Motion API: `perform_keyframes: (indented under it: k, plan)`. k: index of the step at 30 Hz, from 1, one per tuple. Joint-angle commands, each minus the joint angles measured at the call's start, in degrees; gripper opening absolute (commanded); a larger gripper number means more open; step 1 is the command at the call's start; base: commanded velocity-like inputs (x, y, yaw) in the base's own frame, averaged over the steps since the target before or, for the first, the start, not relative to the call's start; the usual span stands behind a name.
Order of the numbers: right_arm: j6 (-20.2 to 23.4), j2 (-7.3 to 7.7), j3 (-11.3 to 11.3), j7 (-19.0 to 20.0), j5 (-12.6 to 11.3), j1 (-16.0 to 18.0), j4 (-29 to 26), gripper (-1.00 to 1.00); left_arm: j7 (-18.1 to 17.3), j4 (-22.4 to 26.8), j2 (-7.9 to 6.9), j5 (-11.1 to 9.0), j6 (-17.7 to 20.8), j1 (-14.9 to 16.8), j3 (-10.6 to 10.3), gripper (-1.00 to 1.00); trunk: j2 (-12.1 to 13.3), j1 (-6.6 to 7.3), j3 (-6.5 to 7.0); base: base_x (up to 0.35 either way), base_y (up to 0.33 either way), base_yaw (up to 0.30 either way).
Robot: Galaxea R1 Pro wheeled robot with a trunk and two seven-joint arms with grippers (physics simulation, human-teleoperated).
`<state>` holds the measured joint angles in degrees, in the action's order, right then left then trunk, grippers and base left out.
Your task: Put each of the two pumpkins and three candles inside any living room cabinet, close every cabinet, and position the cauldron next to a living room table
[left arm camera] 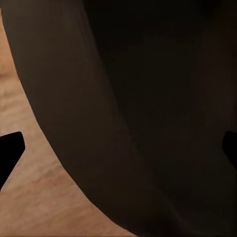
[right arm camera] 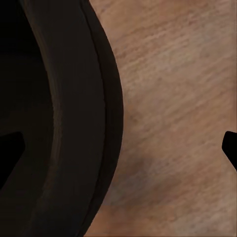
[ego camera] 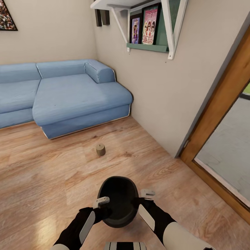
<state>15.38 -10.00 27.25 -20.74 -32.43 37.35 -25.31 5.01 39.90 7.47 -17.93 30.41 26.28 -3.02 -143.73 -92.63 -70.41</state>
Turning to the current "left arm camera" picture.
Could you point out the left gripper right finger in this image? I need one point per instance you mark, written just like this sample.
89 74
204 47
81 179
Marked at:
229 146

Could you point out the cauldron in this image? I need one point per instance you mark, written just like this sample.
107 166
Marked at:
135 97

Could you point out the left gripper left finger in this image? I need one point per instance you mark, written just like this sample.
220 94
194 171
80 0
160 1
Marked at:
12 147

